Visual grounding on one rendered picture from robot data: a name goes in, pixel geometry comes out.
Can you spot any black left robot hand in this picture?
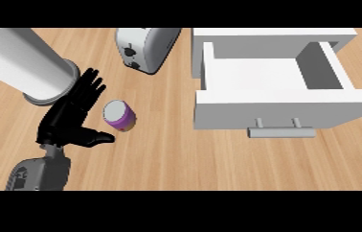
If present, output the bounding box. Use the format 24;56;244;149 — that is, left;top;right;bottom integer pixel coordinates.
36;67;116;149

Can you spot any purple can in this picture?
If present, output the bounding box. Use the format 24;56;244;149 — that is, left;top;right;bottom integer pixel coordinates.
102;99;139;132

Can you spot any white open drawer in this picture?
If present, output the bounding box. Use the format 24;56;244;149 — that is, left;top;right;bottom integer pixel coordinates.
193;41;362;130

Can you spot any white paper towel roll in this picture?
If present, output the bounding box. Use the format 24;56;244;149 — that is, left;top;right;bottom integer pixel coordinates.
0;28;83;107

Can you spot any silver toaster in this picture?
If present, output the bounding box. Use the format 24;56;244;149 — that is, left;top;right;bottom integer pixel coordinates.
116;28;184;76

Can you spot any white cabinet body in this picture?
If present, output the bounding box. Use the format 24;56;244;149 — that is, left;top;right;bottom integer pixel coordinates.
190;28;360;80

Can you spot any grey drawer handle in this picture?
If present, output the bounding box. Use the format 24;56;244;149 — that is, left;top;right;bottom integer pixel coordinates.
247;117;317;139

